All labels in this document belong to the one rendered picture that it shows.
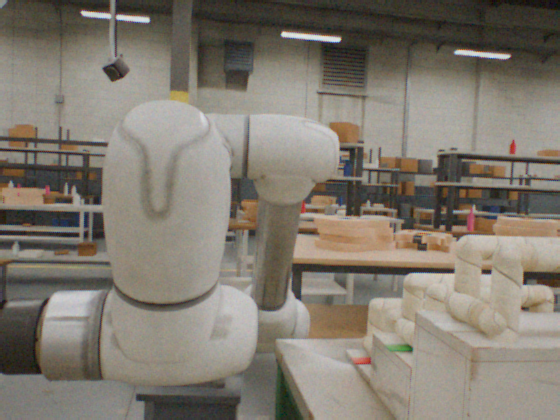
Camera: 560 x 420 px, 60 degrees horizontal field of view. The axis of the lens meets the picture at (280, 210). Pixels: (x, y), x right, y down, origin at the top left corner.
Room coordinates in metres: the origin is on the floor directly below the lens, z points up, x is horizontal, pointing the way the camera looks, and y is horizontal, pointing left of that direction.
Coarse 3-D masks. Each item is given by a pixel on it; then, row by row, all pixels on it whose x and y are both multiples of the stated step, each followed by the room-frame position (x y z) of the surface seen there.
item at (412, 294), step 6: (408, 288) 0.77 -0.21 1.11; (414, 288) 0.77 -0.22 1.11; (408, 294) 0.77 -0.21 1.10; (414, 294) 0.77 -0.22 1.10; (420, 294) 0.77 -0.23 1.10; (408, 300) 0.77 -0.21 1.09; (414, 300) 0.77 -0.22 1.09; (420, 300) 0.77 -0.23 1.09; (402, 306) 0.78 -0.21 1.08; (408, 306) 0.77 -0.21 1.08; (414, 306) 0.77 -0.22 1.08; (420, 306) 0.77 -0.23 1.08; (402, 312) 0.78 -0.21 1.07; (408, 312) 0.77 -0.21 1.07; (414, 312) 0.77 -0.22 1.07; (402, 318) 0.78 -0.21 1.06; (408, 318) 0.77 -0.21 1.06; (414, 318) 0.77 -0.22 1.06
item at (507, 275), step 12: (492, 264) 0.55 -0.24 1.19; (504, 264) 0.53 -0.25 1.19; (516, 264) 0.53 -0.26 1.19; (492, 276) 0.54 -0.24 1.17; (504, 276) 0.53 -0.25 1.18; (516, 276) 0.53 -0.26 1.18; (492, 288) 0.54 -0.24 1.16; (504, 288) 0.53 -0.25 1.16; (516, 288) 0.53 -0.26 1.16; (492, 300) 0.54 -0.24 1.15; (504, 300) 0.53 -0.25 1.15; (516, 300) 0.53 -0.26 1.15; (504, 312) 0.53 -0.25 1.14; (516, 312) 0.53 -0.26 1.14; (516, 324) 0.53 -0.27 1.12; (492, 336) 0.54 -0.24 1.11; (504, 336) 0.53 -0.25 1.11; (516, 336) 0.53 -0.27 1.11
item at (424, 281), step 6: (408, 276) 0.78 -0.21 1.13; (414, 276) 0.77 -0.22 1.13; (420, 276) 0.77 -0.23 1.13; (426, 276) 0.78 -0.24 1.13; (432, 276) 0.78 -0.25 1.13; (438, 276) 0.78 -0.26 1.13; (444, 276) 0.78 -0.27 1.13; (450, 276) 0.78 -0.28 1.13; (486, 276) 0.79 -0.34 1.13; (408, 282) 0.77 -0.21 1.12; (414, 282) 0.77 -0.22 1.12; (420, 282) 0.77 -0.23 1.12; (426, 282) 0.77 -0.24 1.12; (432, 282) 0.77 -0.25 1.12; (438, 282) 0.77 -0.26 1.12; (444, 282) 0.77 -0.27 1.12; (450, 282) 0.78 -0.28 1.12; (486, 282) 0.79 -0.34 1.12; (420, 288) 0.77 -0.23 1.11; (426, 288) 0.77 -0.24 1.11
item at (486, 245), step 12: (468, 240) 0.61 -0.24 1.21; (480, 240) 0.61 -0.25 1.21; (492, 240) 0.62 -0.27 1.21; (504, 240) 0.62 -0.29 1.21; (516, 240) 0.62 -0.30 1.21; (528, 240) 0.63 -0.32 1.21; (540, 240) 0.63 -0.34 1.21; (552, 240) 0.63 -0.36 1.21; (480, 252) 0.61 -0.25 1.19; (492, 252) 0.61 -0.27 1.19
